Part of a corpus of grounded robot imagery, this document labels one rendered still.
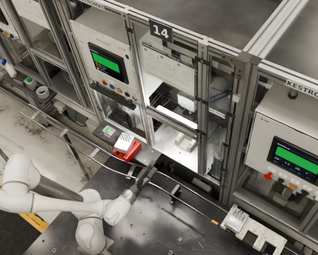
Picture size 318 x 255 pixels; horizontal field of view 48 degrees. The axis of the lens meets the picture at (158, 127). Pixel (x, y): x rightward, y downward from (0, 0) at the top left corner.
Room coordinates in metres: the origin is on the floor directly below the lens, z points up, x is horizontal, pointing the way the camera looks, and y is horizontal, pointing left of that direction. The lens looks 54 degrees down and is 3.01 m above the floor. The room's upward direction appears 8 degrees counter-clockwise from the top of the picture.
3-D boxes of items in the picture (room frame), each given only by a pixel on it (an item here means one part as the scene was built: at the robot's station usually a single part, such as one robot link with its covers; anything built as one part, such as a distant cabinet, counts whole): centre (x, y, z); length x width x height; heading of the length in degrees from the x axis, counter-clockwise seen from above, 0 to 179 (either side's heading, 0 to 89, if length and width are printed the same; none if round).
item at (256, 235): (0.67, -0.47, 0.84); 0.36 x 0.14 x 0.10; 47
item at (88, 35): (1.59, 0.16, 1.60); 0.42 x 0.29 x 0.46; 47
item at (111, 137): (1.47, 0.34, 0.97); 0.08 x 0.08 x 0.12; 47
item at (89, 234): (0.81, 0.53, 0.85); 0.18 x 0.16 x 0.22; 0
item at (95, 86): (1.49, 0.25, 1.37); 0.36 x 0.04 x 0.04; 47
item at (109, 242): (0.79, 0.51, 0.71); 0.22 x 0.18 x 0.06; 47
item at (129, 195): (0.90, 0.23, 1.12); 0.09 x 0.06 x 0.09; 47
